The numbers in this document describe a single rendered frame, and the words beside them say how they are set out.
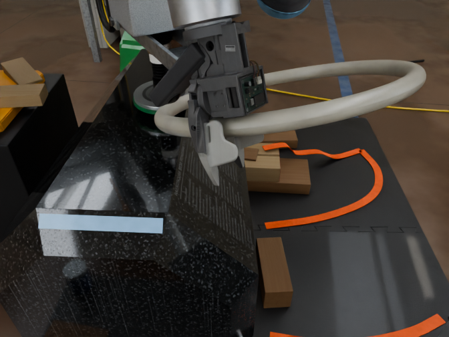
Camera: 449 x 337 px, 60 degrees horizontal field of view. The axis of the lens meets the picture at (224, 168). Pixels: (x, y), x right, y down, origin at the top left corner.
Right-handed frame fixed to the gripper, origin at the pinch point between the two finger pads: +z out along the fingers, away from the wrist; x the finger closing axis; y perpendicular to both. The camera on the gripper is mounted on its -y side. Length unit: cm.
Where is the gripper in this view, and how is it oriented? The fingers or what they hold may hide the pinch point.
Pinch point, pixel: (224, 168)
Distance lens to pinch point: 58.3
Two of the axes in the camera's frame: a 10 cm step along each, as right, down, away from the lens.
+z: 1.9, 9.3, 3.2
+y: 8.3, 0.2, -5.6
